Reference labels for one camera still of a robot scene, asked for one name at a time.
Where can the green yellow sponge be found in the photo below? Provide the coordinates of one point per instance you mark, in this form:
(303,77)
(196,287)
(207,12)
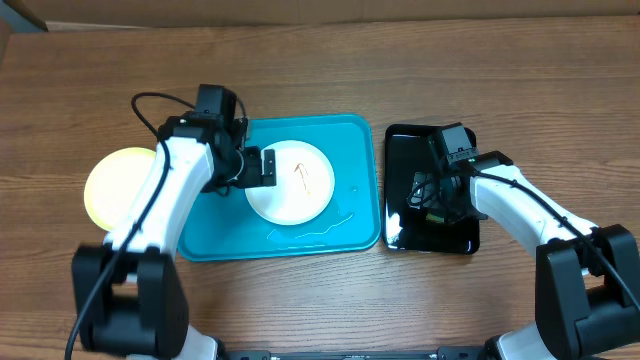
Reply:
(436,218)

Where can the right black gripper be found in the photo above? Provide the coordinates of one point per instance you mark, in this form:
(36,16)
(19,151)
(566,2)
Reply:
(445,210)

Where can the white plate with stain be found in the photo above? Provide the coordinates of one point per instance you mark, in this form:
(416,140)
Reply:
(305,184)

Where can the yellow plate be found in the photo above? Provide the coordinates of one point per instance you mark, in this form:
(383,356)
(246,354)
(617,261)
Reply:
(113,185)

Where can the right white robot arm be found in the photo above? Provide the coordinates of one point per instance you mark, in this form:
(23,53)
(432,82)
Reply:
(587,277)

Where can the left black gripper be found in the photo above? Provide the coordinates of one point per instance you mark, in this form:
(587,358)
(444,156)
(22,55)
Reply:
(254,177)

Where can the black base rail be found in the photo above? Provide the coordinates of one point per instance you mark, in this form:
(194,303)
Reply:
(442,353)

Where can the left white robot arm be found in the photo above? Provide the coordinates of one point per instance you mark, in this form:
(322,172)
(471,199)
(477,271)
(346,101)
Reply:
(129,298)

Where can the black plastic tray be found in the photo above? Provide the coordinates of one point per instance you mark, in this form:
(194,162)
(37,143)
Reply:
(408,149)

